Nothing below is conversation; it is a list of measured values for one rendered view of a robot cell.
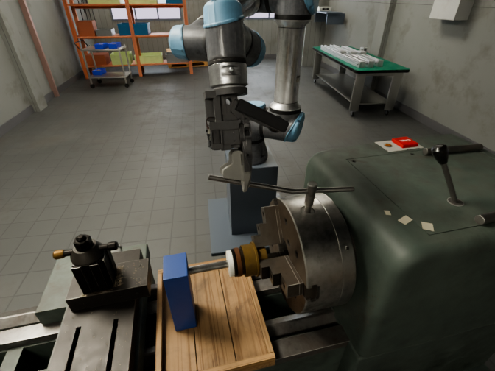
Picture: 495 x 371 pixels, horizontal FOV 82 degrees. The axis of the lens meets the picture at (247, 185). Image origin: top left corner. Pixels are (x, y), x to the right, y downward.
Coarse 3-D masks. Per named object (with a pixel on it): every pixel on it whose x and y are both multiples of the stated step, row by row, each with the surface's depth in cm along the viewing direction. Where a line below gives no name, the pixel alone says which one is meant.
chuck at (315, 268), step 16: (288, 208) 71; (320, 208) 71; (288, 224) 72; (304, 224) 68; (320, 224) 68; (288, 240) 74; (304, 240) 66; (320, 240) 66; (336, 240) 67; (304, 256) 65; (320, 256) 65; (336, 256) 66; (304, 272) 65; (320, 272) 65; (336, 272) 66; (320, 288) 66; (336, 288) 67; (288, 304) 82; (304, 304) 68; (320, 304) 69
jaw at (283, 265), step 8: (280, 256) 76; (264, 264) 73; (272, 264) 73; (280, 264) 73; (288, 264) 73; (264, 272) 73; (272, 272) 70; (280, 272) 70; (288, 272) 70; (296, 272) 70; (272, 280) 71; (280, 280) 71; (288, 280) 68; (296, 280) 68; (288, 288) 66; (296, 288) 67; (304, 288) 67; (312, 288) 66; (288, 296) 68; (304, 296) 68; (312, 296) 67
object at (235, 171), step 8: (240, 152) 58; (232, 160) 58; (240, 160) 58; (224, 168) 58; (232, 168) 58; (240, 168) 59; (224, 176) 58; (232, 176) 59; (240, 176) 59; (248, 176) 59; (248, 184) 60
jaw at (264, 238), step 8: (264, 208) 78; (272, 208) 79; (264, 216) 79; (272, 216) 78; (256, 224) 81; (264, 224) 78; (272, 224) 78; (280, 224) 79; (264, 232) 78; (272, 232) 78; (280, 232) 78; (256, 240) 77; (264, 240) 77; (272, 240) 78; (280, 240) 78
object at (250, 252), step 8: (240, 248) 77; (248, 248) 76; (256, 248) 77; (264, 248) 77; (240, 256) 74; (248, 256) 74; (256, 256) 74; (264, 256) 76; (240, 264) 74; (248, 264) 74; (256, 264) 74; (240, 272) 74; (248, 272) 74; (256, 272) 75
